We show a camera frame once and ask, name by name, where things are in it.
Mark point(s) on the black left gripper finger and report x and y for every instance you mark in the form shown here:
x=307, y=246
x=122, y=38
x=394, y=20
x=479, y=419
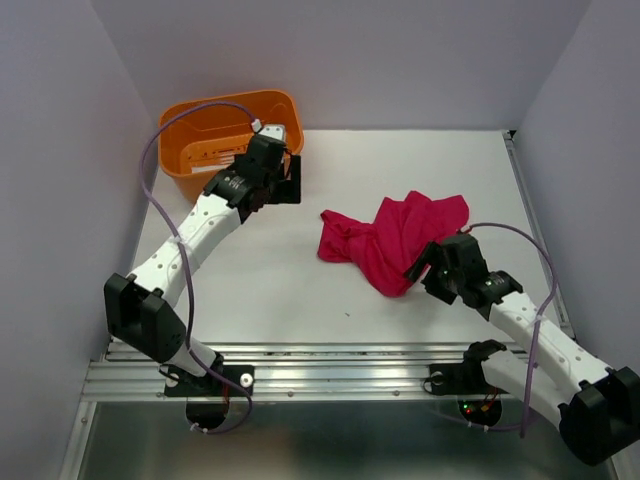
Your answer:
x=286, y=191
x=293, y=171

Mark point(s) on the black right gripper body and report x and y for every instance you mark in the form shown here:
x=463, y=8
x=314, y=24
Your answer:
x=450, y=277

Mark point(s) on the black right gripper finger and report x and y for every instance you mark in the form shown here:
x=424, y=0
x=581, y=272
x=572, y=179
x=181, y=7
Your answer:
x=435, y=287
x=430, y=256

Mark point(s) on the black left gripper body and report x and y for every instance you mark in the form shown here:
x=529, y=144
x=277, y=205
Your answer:
x=275, y=177

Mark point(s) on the red t-shirt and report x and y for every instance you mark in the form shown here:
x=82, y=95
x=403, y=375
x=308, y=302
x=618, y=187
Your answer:
x=384, y=249

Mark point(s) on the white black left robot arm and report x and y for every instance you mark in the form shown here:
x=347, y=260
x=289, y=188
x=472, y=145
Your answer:
x=140, y=307

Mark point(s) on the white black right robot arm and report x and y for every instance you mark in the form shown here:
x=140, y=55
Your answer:
x=594, y=407

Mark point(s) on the orange plastic basket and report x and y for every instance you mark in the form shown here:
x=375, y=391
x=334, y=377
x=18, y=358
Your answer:
x=194, y=148

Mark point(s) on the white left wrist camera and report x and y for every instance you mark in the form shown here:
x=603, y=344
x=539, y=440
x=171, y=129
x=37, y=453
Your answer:
x=273, y=131

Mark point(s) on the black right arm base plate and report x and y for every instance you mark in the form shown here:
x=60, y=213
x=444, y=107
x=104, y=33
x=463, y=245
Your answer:
x=465, y=378

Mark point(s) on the aluminium rail frame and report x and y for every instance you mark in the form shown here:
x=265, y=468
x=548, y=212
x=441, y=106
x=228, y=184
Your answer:
x=339, y=368

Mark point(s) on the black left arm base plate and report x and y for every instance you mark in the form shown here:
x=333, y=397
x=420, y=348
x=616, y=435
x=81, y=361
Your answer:
x=180, y=384

